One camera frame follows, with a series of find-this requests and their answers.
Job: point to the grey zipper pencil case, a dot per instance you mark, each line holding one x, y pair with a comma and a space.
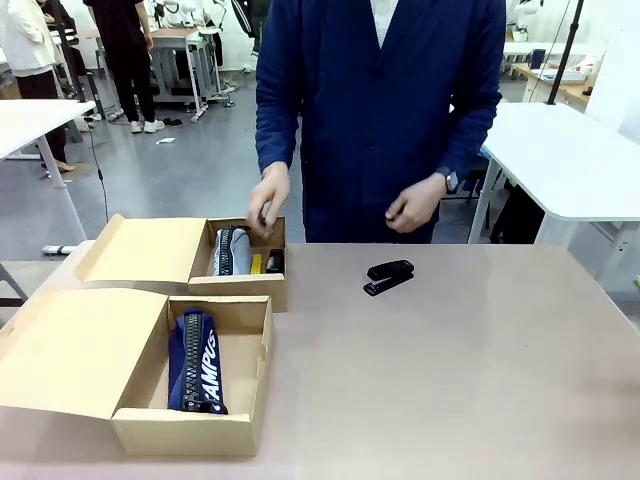
231, 252

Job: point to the bystander in white jacket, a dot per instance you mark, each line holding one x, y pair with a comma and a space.
25, 45

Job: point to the white table grey legs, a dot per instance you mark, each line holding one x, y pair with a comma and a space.
35, 122

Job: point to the black stand pole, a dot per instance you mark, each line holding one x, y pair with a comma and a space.
75, 60

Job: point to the bystander in black clothes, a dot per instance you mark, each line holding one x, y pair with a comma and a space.
125, 55

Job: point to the large black stapler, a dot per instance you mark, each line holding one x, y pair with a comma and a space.
275, 262

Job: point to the small black stapler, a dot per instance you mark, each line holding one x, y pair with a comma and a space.
387, 277

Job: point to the white table rounded corner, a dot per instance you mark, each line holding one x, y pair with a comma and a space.
560, 160

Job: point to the large open cardboard box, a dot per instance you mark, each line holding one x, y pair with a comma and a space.
75, 360

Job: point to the blue campus pencil case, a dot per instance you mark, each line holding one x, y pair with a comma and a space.
197, 365

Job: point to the wooden desk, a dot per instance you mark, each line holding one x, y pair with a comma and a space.
565, 82

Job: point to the grey metal workbench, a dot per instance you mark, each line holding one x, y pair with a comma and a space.
177, 60

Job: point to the small open cardboard box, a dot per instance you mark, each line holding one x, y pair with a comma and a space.
150, 250

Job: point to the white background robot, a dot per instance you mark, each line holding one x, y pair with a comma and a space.
525, 17

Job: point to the person's right forearm blue sleeve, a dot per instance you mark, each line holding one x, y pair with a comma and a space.
275, 135

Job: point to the bystander in striped black jacket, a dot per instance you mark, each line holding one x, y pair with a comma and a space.
250, 25

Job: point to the yellow utility knife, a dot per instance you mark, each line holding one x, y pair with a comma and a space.
256, 264

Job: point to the person's left hand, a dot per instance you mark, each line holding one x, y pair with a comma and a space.
417, 205

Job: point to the wrist watch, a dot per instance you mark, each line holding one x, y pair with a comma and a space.
452, 181

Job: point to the white paper scrap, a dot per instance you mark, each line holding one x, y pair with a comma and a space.
165, 141

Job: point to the black tripod pole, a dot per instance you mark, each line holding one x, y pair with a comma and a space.
567, 45

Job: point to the person's right hand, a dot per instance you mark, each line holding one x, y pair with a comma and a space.
270, 195

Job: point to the person in blue coat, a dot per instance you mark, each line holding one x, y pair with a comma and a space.
375, 110

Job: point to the person's left forearm blue sleeve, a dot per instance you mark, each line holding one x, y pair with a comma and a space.
472, 140

